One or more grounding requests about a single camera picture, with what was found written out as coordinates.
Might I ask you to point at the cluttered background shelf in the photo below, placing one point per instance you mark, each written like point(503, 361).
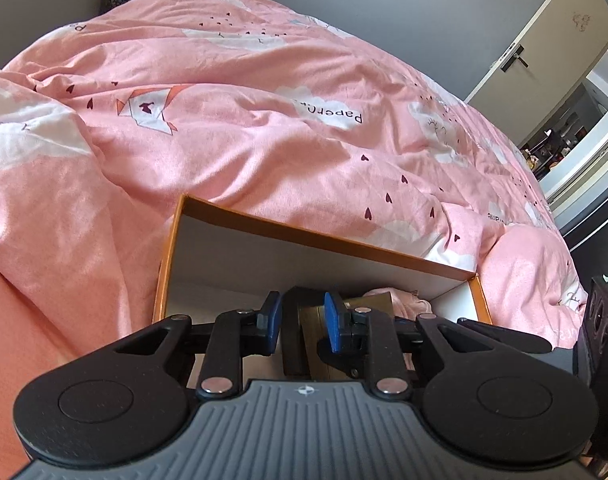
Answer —
point(553, 145)

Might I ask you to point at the pink printed blanket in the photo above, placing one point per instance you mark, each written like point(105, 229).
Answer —
point(234, 110)

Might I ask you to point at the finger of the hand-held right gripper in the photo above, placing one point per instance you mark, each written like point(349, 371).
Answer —
point(513, 340)

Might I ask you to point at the orange cardboard box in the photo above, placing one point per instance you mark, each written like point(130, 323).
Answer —
point(224, 260)

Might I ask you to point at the pink pouch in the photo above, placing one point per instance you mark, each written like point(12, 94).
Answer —
point(403, 302)

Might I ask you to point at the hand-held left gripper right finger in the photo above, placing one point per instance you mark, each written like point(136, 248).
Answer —
point(334, 322)

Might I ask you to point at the beige door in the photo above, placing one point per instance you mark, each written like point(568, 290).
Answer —
point(548, 35)

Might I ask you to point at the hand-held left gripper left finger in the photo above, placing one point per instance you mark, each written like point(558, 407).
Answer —
point(274, 322)

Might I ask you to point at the gold gift box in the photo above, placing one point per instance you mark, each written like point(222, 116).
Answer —
point(314, 325)

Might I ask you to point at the white glossy cabinet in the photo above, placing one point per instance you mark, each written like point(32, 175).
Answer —
point(598, 150)

